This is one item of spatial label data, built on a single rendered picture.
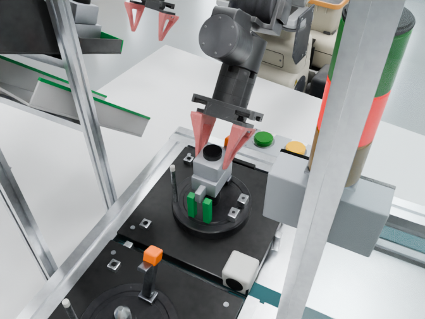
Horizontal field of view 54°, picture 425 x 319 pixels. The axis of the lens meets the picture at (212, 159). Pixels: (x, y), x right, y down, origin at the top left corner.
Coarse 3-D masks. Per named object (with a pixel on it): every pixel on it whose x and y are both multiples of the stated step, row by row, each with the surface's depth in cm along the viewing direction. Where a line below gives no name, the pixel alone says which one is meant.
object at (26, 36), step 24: (0, 0) 49; (24, 0) 52; (0, 24) 51; (24, 24) 53; (48, 24) 56; (0, 48) 52; (24, 48) 55; (48, 48) 58; (96, 48) 65; (120, 48) 69
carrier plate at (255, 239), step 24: (168, 168) 81; (192, 168) 81; (240, 168) 81; (168, 192) 76; (264, 192) 76; (144, 216) 72; (168, 216) 72; (264, 216) 72; (144, 240) 69; (168, 240) 69; (192, 240) 69; (216, 240) 69; (240, 240) 69; (264, 240) 69; (192, 264) 66; (216, 264) 66
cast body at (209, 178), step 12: (204, 156) 64; (216, 156) 64; (204, 168) 64; (216, 168) 63; (228, 168) 68; (192, 180) 66; (204, 180) 65; (216, 180) 65; (204, 192) 66; (216, 192) 66
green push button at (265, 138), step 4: (260, 132) 88; (264, 132) 88; (268, 132) 88; (256, 136) 87; (260, 136) 87; (264, 136) 87; (268, 136) 87; (272, 136) 87; (256, 140) 87; (260, 140) 86; (264, 140) 86; (268, 140) 86; (272, 140) 87; (260, 144) 86; (264, 144) 86; (268, 144) 86
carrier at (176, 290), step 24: (96, 264) 66; (72, 288) 63; (96, 288) 63; (120, 288) 60; (168, 288) 63; (192, 288) 63; (216, 288) 63; (72, 312) 52; (96, 312) 58; (120, 312) 52; (144, 312) 58; (168, 312) 58; (192, 312) 60; (216, 312) 60
